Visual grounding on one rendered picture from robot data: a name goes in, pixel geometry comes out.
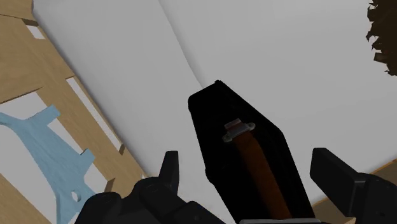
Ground dark leafy plant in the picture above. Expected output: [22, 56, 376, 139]
[366, 0, 397, 77]

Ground white bed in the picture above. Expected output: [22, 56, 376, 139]
[32, 0, 397, 224]

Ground light blue cut-out rug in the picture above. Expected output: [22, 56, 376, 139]
[0, 104, 97, 224]

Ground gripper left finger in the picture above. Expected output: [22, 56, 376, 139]
[74, 150, 226, 224]

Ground black suitcase with brown strap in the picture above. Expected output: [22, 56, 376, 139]
[187, 80, 316, 224]

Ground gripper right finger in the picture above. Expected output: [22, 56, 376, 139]
[309, 147, 397, 224]

